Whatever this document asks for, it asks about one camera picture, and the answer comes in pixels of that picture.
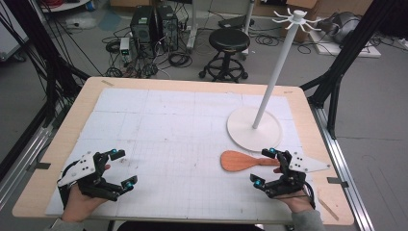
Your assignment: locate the aluminium rail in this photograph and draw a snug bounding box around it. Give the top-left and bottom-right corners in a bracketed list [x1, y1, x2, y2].
[0, 124, 54, 210]
[309, 105, 374, 231]

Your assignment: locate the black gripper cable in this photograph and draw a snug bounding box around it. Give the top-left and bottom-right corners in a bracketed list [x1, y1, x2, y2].
[302, 181, 318, 210]

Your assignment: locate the person's right hand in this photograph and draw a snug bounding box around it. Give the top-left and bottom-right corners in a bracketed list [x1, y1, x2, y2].
[272, 167, 317, 214]

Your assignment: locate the white metal stand post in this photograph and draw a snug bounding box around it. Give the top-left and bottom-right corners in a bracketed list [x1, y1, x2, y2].
[186, 0, 198, 51]
[242, 0, 256, 61]

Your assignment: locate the person's left hand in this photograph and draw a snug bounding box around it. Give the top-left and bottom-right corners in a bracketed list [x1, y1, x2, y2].
[61, 164, 112, 223]

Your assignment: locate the thin wooden stick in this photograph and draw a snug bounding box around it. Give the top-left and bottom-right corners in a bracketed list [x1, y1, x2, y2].
[317, 196, 340, 221]

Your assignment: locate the wooden spatula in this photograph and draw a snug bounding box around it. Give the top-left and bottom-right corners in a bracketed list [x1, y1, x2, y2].
[219, 149, 281, 172]

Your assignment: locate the small grey power supply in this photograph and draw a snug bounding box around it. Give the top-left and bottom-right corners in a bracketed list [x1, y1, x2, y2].
[118, 37, 132, 63]

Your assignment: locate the cardboard box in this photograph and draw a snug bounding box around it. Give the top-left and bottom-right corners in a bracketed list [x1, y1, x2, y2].
[280, 0, 321, 43]

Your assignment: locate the grey bag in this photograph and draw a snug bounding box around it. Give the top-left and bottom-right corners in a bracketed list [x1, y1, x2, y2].
[317, 12, 362, 44]

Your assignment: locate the black round stool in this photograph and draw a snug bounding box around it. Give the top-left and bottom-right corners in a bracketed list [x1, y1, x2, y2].
[198, 28, 252, 84]

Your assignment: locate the black computer tower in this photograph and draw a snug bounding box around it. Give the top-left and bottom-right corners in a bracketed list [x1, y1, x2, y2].
[156, 4, 180, 52]
[129, 5, 158, 56]

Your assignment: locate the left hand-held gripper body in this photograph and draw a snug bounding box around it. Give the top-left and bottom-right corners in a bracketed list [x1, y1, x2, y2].
[57, 151, 121, 210]

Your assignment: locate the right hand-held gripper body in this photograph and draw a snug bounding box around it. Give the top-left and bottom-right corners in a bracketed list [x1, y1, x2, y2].
[265, 149, 331, 199]

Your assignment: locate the white hook stand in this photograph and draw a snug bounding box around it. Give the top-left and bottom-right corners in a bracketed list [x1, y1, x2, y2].
[226, 9, 322, 153]

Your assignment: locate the white grid mat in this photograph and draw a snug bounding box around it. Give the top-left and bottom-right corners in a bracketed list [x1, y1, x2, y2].
[44, 87, 321, 223]

